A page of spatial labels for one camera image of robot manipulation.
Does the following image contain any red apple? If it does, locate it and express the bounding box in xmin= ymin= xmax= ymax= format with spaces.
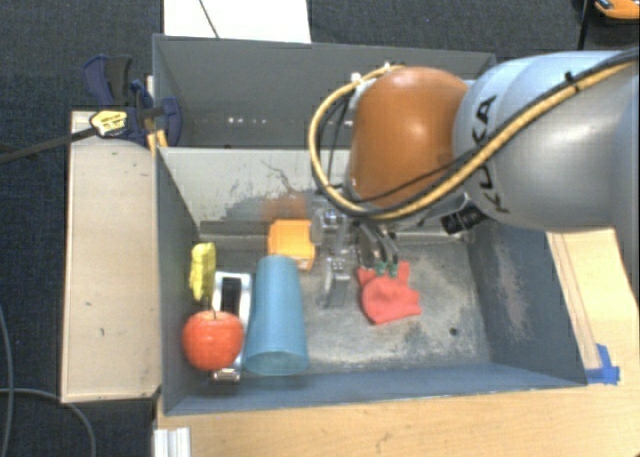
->
xmin=180 ymin=309 xmax=246 ymax=373

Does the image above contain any blue plastic cup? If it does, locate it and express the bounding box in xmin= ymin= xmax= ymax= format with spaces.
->
xmin=242 ymin=254 xmax=310 ymax=378

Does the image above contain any red cloth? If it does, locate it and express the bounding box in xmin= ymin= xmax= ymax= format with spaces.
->
xmin=355 ymin=260 xmax=423 ymax=327

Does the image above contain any pale wood flat board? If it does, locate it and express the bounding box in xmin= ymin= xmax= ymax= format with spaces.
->
xmin=59 ymin=109 xmax=164 ymax=404

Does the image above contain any black cylinder on white bracket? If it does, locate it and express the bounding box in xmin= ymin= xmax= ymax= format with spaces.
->
xmin=439 ymin=206 xmax=485 ymax=236

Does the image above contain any orange box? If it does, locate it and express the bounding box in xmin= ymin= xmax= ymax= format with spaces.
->
xmin=266 ymin=218 xmax=318 ymax=272

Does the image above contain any yellow sponge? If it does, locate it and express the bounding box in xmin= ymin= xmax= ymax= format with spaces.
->
xmin=188 ymin=241 xmax=218 ymax=303

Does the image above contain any grey metal bin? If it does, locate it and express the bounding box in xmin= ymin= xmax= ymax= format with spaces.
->
xmin=151 ymin=33 xmax=589 ymax=417

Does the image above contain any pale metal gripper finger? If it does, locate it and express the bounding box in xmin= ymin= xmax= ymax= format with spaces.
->
xmin=315 ymin=258 xmax=335 ymax=308
xmin=329 ymin=259 xmax=353 ymax=308

